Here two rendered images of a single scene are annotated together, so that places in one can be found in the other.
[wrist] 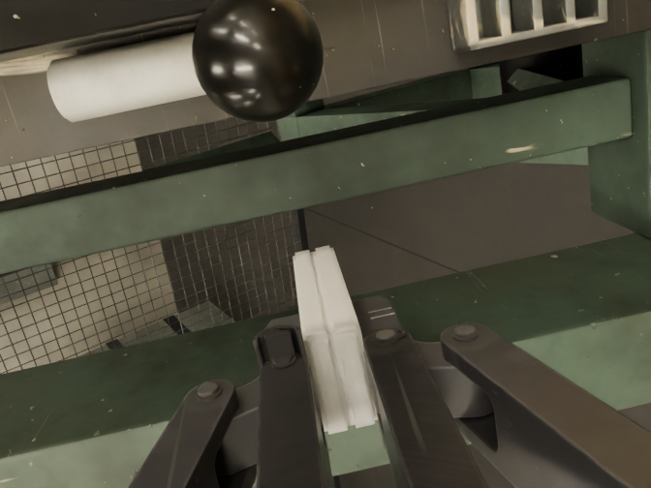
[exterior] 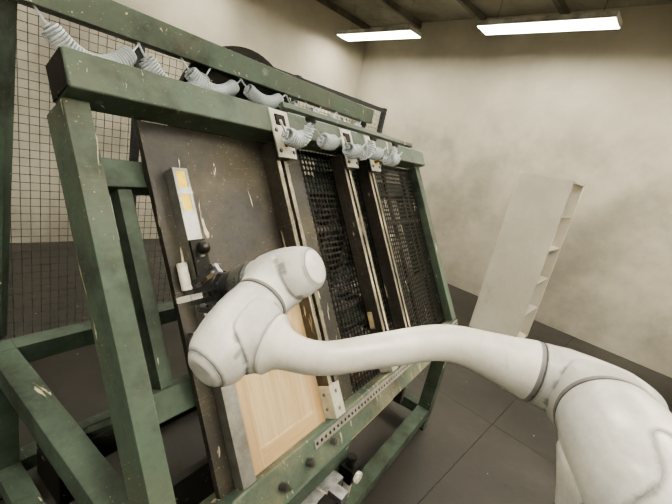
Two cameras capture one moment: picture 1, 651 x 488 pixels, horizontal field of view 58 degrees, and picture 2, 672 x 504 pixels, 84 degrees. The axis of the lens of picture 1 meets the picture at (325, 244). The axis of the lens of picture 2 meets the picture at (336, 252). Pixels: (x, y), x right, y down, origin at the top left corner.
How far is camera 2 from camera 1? 91 cm
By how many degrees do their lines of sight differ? 73
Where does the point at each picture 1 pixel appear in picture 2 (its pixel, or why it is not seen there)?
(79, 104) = (182, 266)
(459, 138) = (160, 345)
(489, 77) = (18, 473)
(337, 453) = (115, 311)
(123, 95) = (184, 273)
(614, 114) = (166, 382)
